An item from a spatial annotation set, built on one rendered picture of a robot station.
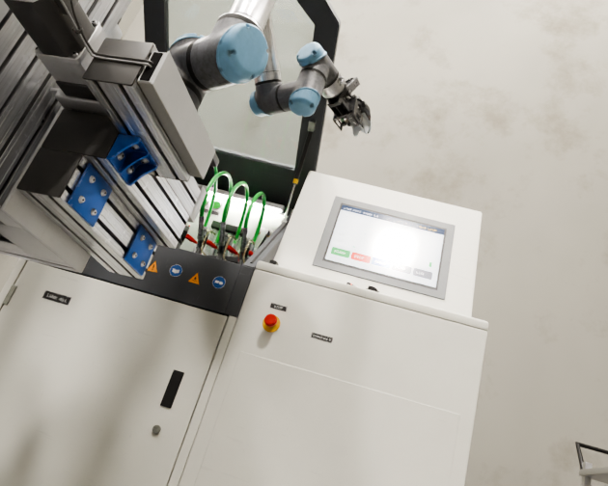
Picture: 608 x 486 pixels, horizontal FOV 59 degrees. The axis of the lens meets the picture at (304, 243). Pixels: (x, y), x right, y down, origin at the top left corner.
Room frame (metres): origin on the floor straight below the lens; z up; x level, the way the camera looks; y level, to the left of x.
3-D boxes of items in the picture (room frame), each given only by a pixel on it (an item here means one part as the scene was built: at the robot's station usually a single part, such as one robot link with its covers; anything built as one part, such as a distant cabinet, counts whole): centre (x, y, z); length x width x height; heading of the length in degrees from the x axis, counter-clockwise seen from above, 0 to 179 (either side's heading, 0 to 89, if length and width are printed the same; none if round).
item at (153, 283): (1.60, 0.46, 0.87); 0.62 x 0.04 x 0.16; 82
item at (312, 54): (1.16, 0.11, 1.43); 0.11 x 0.08 x 0.09; 139
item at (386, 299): (1.60, -0.24, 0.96); 0.70 x 0.22 x 0.03; 82
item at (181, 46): (1.05, 0.38, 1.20); 0.13 x 0.12 x 0.14; 49
